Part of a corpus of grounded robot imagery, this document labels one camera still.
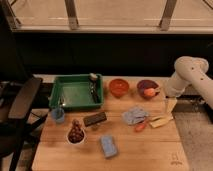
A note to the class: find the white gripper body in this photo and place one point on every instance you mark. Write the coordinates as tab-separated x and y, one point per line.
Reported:
175	86

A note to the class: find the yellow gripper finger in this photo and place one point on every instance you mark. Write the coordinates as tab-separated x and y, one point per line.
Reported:
159	121
170	104

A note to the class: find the red orange pepper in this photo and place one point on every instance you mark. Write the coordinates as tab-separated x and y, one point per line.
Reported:
139	127

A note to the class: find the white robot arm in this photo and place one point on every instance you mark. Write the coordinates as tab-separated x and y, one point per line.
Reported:
191	71

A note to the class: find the dish brush in tray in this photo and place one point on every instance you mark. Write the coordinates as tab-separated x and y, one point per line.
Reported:
93	78

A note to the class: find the green plastic tray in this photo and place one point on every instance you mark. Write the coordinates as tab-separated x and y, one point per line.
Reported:
72	92

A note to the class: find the orange round fruit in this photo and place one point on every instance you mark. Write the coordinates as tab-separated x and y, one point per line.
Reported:
149	92

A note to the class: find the purple bowl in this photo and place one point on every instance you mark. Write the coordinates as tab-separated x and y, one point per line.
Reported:
144	84

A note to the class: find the light blue crumpled cloth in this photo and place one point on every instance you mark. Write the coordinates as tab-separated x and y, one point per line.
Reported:
134	115

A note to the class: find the orange bowl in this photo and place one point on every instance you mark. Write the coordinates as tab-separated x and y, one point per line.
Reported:
118	87

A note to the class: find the blue sponge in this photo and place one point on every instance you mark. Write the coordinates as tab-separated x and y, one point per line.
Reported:
108	146

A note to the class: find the black rectangular block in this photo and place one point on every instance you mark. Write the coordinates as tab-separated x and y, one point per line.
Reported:
94	119

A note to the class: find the white bowl of brown items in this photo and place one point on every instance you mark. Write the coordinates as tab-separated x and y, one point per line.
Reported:
76	135

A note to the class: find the small blue cup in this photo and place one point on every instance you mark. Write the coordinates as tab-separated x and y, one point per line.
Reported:
58	115

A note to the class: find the black office chair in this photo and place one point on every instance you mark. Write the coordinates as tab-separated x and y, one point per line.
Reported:
15	129

